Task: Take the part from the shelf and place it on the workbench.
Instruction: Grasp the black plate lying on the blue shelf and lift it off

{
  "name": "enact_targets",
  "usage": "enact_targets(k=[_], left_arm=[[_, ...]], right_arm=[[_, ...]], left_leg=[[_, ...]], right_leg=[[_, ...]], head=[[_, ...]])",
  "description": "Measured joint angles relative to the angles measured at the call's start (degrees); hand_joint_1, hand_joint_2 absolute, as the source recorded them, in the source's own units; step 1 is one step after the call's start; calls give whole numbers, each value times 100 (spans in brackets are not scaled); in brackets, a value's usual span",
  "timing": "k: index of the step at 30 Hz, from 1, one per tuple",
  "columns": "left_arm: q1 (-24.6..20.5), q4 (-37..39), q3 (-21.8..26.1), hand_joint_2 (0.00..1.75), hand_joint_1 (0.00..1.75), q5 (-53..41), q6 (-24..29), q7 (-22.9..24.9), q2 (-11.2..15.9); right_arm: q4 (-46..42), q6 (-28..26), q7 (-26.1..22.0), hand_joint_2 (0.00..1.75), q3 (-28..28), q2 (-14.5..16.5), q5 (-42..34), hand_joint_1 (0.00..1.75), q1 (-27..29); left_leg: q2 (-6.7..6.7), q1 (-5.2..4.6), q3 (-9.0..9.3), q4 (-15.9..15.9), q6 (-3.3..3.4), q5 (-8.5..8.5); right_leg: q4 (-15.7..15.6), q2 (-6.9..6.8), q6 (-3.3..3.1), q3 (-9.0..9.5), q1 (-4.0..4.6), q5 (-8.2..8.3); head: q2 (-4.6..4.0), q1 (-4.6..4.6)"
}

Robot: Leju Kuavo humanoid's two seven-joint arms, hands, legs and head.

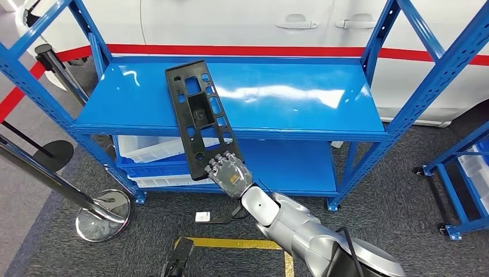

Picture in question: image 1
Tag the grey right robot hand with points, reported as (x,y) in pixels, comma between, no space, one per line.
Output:
(231,176)

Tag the black plastic plate frame part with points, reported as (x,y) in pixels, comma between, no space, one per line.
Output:
(175,95)

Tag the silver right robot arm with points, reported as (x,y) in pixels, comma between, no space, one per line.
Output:
(305,237)

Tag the blue metal shelf rack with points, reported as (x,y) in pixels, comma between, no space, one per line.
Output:
(133,99)

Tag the yellow floor tape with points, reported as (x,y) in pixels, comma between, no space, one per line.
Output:
(237,243)

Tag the blue plastic bin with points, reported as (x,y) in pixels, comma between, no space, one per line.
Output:
(152,170)
(482,147)

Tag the red barrier belt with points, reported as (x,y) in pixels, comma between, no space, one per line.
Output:
(15,99)
(229,49)

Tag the white car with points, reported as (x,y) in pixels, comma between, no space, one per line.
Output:
(229,19)

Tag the small blue wheeled rack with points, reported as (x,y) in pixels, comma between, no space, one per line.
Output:
(450,191)

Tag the chrome stanchion post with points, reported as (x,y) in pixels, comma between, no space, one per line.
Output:
(63,74)
(103,218)

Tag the black stanchion post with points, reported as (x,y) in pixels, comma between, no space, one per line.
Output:
(55,155)

